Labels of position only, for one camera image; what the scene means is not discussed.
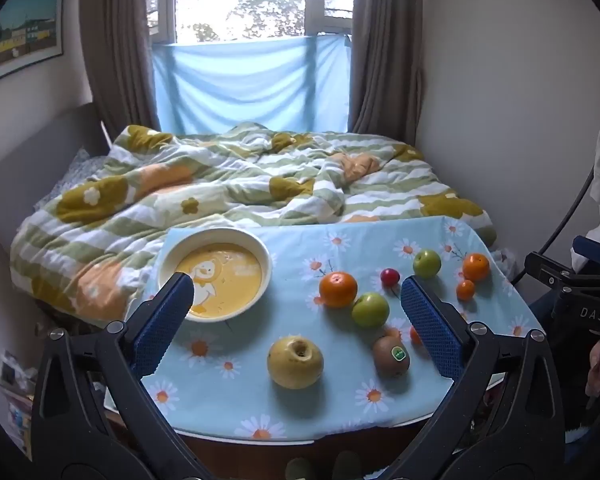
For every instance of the light blue window cloth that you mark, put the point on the light blue window cloth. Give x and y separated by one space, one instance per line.
250 85

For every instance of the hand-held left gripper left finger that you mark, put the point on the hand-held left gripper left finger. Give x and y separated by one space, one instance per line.
162 325

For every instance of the tiny orange fruit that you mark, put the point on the tiny orange fruit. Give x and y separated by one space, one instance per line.
414 336

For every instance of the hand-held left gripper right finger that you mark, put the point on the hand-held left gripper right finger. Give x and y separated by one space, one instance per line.
430 325

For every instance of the stack of magazines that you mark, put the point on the stack of magazines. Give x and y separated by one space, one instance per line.
15 400

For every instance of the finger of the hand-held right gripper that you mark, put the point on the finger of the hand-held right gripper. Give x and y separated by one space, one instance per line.
555 270
592 250

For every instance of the blue fuzzy cloth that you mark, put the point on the blue fuzzy cloth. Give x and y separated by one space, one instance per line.
577 435

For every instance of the window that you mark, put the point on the window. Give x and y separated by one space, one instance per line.
240 0

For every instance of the green apple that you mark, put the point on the green apple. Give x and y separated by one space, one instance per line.
426 264
370 310

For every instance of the grey bed headboard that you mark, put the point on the grey bed headboard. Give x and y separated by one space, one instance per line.
35 160

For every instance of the brown kiwi with sticker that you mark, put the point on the brown kiwi with sticker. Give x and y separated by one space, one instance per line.
387 360

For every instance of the large orange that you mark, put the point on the large orange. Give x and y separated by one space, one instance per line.
337 290

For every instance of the small orange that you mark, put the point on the small orange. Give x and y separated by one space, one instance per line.
465 290

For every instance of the framed wall poster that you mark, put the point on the framed wall poster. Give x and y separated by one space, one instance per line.
20 35

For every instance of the grey slipper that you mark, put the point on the grey slipper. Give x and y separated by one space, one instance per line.
347 466
302 470

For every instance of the blue daisy print tablecloth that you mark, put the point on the blue daisy print tablecloth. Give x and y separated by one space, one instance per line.
240 400

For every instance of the medium orange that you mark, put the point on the medium orange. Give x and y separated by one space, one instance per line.
475 267

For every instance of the blue patterned bedsheet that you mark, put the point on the blue patterned bedsheet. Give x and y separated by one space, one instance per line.
77 170

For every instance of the yellow apple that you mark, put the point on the yellow apple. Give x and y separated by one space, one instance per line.
295 362

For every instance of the small red fruit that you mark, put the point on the small red fruit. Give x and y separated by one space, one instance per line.
389 277

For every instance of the yellow penguin print bowl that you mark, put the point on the yellow penguin print bowl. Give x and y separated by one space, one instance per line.
230 280

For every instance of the green striped floral blanket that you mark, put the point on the green striped floral blanket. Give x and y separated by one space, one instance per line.
205 195

